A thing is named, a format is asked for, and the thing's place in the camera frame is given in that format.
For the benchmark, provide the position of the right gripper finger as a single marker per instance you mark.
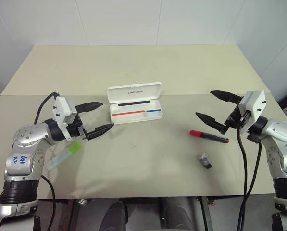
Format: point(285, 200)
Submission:
point(210, 119)
point(226, 95)

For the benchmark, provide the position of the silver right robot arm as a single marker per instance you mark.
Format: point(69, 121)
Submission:
point(278, 130)

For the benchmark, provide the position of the dark rounded shape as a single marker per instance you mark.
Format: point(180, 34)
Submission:
point(118, 215)
point(174, 214)

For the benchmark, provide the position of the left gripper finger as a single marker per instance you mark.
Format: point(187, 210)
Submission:
point(98, 131)
point(90, 106)

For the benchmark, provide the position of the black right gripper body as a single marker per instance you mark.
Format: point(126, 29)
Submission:
point(237, 120)

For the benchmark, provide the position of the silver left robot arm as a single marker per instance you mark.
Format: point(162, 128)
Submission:
point(25, 142)

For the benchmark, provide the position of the blue pen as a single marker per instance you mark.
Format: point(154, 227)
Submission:
point(154, 111)

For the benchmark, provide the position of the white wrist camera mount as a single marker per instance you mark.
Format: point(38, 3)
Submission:
point(255, 103)
point(61, 109)

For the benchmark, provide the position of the clear tube with green cap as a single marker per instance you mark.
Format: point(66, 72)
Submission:
point(64, 156)

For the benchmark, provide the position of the white open pencil case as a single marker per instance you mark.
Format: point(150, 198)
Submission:
point(133, 92)

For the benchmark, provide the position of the metal table frame bracket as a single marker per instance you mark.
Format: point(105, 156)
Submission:
point(207, 211)

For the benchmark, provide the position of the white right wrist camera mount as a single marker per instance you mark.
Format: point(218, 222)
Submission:
point(255, 103)

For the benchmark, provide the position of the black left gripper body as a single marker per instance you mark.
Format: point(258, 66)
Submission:
point(75, 128)

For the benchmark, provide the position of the red pen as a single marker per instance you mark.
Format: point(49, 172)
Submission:
point(127, 113)

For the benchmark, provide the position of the white handwritten label sticker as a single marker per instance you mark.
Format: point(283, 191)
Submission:
point(20, 161)

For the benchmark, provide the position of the black marker with red cap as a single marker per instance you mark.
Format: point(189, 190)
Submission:
point(209, 136)

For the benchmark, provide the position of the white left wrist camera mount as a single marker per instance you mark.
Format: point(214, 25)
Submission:
point(61, 109)

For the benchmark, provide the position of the black pen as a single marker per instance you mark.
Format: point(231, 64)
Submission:
point(133, 103)

